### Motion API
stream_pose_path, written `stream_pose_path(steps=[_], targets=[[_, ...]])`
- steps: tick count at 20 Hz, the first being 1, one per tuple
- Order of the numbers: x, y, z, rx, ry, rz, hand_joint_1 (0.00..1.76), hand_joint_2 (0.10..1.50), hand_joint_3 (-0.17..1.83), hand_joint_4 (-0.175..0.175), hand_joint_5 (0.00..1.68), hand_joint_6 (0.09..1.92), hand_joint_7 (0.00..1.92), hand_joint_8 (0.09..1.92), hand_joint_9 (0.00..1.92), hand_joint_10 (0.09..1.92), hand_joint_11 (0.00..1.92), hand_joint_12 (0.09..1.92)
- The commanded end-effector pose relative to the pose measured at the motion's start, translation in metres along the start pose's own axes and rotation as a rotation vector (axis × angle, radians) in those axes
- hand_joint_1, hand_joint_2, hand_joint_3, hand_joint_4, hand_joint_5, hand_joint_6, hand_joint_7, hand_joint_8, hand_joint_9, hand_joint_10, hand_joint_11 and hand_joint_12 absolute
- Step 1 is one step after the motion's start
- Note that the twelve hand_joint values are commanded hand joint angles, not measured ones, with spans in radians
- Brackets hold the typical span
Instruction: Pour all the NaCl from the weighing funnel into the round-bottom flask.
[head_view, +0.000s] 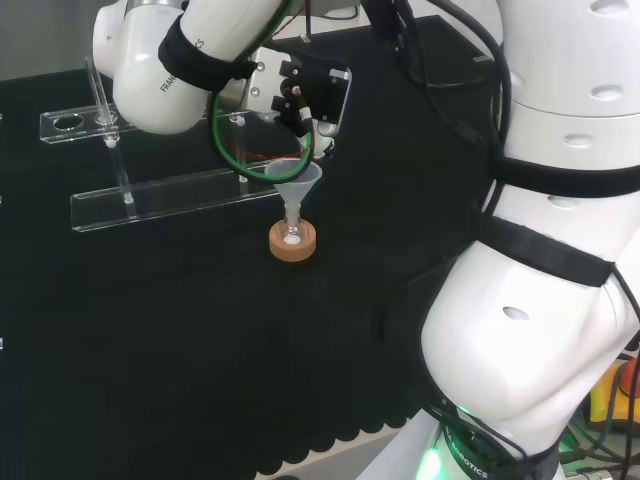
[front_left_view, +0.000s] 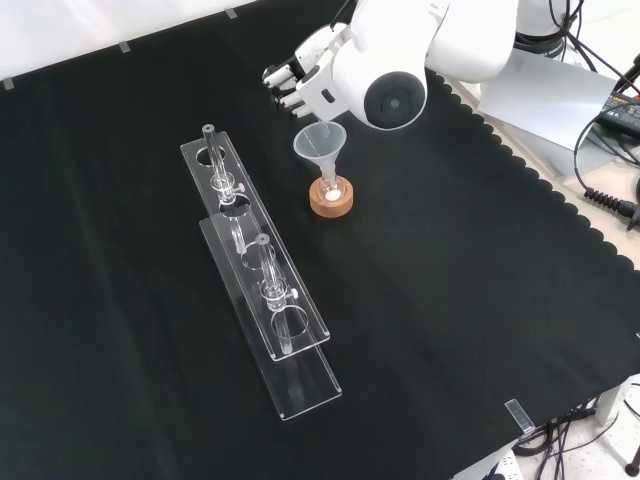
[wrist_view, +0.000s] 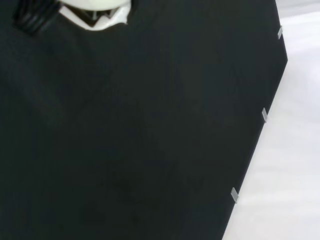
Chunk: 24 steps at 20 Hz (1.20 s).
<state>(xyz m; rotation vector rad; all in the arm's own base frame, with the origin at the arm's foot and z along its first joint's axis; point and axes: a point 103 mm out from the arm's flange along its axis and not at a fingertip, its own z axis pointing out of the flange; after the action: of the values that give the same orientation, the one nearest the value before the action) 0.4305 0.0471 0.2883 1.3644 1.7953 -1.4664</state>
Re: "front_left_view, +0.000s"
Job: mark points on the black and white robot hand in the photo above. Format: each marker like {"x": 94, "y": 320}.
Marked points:
{"x": 315, "y": 75}

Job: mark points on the white salt powder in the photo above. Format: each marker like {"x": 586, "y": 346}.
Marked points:
{"x": 332, "y": 195}

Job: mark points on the translucent plastic funnel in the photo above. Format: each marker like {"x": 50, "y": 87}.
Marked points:
{"x": 320, "y": 147}

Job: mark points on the small round-bottom glass flask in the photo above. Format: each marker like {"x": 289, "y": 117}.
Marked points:
{"x": 331, "y": 192}

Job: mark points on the clear acrylic funnel stand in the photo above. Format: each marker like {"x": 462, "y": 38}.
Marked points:
{"x": 295, "y": 310}

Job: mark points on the pale board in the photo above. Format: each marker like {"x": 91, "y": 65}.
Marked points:
{"x": 545, "y": 100}

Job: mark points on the black cloth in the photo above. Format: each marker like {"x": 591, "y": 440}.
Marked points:
{"x": 450, "y": 275}

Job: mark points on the black power adapter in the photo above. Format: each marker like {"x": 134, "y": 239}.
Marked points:
{"x": 622, "y": 112}

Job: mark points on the black tripod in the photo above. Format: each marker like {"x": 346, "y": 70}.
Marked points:
{"x": 627, "y": 75}

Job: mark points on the white power strip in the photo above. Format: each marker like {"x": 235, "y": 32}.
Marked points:
{"x": 506, "y": 465}

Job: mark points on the white table leg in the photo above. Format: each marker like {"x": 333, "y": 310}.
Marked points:
{"x": 612, "y": 400}

